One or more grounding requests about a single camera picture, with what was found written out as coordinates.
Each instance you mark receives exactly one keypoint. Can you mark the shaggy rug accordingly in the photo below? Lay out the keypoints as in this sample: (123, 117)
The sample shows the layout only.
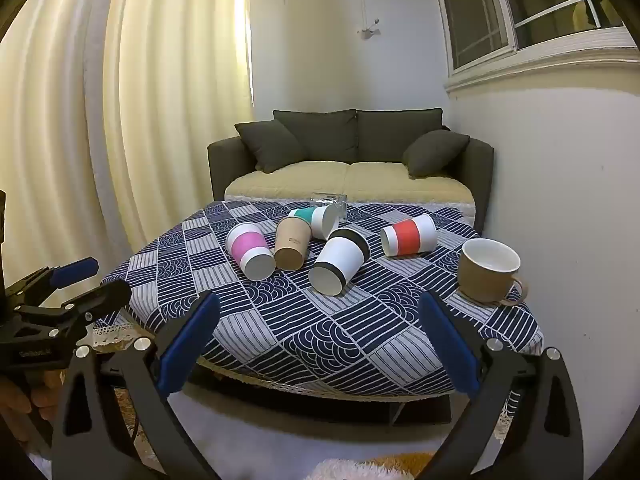
(370, 467)

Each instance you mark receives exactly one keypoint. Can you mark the teal banded white cup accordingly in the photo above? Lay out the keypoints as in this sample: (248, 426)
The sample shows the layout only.
(312, 216)

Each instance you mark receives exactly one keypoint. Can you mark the pink banded white cup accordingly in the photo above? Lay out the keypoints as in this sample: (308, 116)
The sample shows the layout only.
(247, 250)

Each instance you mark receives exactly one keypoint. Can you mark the cream curtain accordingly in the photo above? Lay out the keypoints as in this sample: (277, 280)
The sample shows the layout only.
(125, 110)

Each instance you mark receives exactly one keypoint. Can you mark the dark grey throw pillow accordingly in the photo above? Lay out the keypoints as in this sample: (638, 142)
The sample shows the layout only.
(435, 152)
(272, 145)

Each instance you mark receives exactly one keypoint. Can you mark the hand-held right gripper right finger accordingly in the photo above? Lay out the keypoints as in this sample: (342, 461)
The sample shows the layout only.
(452, 342)

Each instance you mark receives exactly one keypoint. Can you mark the dark grey sofa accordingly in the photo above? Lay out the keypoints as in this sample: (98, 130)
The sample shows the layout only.
(225, 165)

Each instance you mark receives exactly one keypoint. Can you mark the clear glass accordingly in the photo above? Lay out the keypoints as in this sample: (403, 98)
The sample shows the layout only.
(340, 202)

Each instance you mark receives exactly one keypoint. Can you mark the brown paper cup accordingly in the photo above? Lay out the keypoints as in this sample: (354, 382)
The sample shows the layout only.
(292, 245)

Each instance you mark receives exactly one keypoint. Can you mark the navy patterned tablecloth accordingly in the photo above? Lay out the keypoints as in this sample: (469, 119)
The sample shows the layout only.
(300, 330)

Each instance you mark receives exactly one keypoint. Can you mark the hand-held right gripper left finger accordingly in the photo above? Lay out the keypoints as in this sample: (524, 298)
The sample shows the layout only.
(192, 332)

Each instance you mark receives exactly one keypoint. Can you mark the red banded white cup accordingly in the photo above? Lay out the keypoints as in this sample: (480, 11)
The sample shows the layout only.
(410, 235)

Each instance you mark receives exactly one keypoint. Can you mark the dark table frame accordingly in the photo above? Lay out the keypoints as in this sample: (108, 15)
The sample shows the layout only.
(415, 407)

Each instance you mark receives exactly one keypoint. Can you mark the black banded white cup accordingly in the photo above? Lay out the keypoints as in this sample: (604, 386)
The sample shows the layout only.
(340, 260)

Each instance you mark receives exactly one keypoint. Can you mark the cream sofa seat cover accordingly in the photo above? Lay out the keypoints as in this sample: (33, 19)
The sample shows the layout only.
(350, 180)

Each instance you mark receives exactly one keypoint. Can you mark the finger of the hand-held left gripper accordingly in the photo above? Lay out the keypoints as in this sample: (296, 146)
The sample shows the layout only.
(75, 270)
(107, 296)

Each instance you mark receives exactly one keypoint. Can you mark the person's left hand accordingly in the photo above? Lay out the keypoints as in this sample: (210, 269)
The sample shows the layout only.
(45, 391)

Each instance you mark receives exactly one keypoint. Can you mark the white framed window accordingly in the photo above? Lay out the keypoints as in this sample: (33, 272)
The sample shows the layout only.
(500, 15)

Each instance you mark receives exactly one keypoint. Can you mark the tan ceramic mug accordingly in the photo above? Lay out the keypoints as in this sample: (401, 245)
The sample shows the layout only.
(482, 280)

